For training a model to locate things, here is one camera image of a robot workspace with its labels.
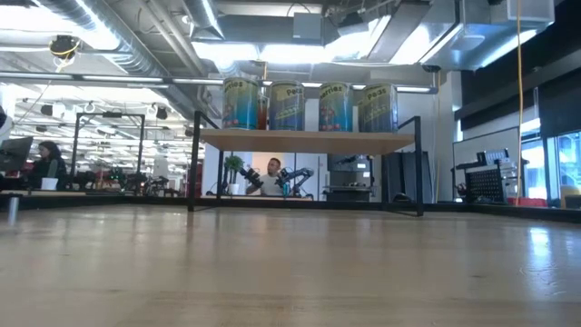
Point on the blue peas can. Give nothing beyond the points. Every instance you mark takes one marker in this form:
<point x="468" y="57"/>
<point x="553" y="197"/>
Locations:
<point x="287" y="109"/>
<point x="379" y="111"/>

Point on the blue cherries can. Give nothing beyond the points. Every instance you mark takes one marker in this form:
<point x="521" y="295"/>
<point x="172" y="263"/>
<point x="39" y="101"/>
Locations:
<point x="239" y="106"/>
<point x="337" y="109"/>

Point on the black background robot arm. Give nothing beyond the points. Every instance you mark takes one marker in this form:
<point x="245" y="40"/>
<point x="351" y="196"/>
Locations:
<point x="252" y="177"/>
<point x="297" y="175"/>

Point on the teal bottle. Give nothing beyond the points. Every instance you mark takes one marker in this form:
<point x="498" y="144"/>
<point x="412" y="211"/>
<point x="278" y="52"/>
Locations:
<point x="285" y="190"/>

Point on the person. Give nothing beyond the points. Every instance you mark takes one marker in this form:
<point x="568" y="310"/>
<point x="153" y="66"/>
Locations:
<point x="271" y="185"/>
<point x="45" y="169"/>

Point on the black machine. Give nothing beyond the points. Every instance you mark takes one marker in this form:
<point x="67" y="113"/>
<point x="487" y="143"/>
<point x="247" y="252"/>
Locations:
<point x="349" y="168"/>

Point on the potted plant in white pot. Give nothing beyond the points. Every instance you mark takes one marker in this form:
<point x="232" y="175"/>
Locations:
<point x="233" y="188"/>

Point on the grey ceiling box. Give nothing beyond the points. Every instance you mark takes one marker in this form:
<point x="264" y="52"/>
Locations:
<point x="308" y="28"/>

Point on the black ceiling speaker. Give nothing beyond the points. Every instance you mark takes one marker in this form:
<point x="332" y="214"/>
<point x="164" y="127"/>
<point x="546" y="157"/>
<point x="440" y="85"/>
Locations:
<point x="161" y="112"/>
<point x="46" y="109"/>

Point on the long silver light bar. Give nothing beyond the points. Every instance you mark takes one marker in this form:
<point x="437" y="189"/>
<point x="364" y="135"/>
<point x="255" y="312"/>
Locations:
<point x="136" y="79"/>

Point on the black pegboard rack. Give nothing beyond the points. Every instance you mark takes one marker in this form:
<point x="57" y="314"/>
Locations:
<point x="485" y="185"/>

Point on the red bin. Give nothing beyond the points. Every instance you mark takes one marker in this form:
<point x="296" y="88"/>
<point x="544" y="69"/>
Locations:
<point x="528" y="202"/>

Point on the white cup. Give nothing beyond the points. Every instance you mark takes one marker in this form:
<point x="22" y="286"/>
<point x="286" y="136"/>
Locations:
<point x="49" y="183"/>

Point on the dark computer monitor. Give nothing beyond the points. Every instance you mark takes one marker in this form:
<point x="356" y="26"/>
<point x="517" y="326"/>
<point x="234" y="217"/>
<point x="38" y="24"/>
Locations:
<point x="16" y="154"/>

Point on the yellow chair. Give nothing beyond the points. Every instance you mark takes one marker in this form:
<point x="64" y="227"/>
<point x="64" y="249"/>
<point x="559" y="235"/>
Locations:
<point x="572" y="191"/>

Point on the wooden shelf with black frame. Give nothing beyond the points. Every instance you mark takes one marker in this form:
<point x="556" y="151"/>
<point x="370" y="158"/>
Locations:
<point x="308" y="141"/>

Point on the silver spiral ventilation duct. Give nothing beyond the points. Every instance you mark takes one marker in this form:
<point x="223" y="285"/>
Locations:
<point x="136" y="59"/>

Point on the black metal rig frame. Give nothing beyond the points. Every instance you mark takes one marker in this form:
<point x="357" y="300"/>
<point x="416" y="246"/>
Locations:
<point x="109" y="115"/>

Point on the rectangular metal air duct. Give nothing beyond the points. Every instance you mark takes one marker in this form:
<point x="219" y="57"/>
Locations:
<point x="476" y="41"/>

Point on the grey metal post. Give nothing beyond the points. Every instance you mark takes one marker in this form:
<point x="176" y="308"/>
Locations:
<point x="12" y="209"/>

